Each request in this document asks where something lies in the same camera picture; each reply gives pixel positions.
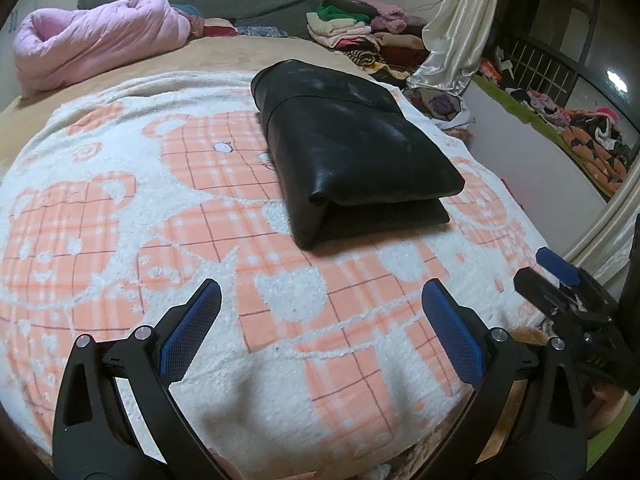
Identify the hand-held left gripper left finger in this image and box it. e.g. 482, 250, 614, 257
51, 279, 236, 480

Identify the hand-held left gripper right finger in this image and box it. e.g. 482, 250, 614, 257
421, 280, 589, 480

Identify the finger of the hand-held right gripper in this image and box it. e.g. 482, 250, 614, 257
514, 266, 621, 334
536, 248, 579, 285

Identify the black leather jacket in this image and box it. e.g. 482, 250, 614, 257
250, 59, 466, 250

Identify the heap of colourful clothes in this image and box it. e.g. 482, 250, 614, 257
477, 45, 637, 197

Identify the pile of folded clothes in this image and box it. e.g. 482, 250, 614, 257
306, 0, 431, 81

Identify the green cloth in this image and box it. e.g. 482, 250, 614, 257
585, 400, 632, 447

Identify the white bed side panel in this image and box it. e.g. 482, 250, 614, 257
462, 75, 621, 261

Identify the bear printed blanket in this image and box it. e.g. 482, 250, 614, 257
0, 67, 551, 480

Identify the purple cloth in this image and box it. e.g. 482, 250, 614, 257
429, 94, 459, 117

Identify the cream satin curtain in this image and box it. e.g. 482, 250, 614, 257
406, 0, 506, 99

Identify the dark red cloth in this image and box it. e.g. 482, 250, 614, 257
202, 17, 239, 39

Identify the pink quilt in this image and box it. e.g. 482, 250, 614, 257
12, 0, 193, 98

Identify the blue patterned cloth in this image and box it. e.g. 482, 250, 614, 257
235, 25, 289, 40

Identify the cream wooden frame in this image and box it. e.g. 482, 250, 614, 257
567, 170, 640, 284

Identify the black metal rail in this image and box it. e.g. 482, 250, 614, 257
492, 35, 587, 111

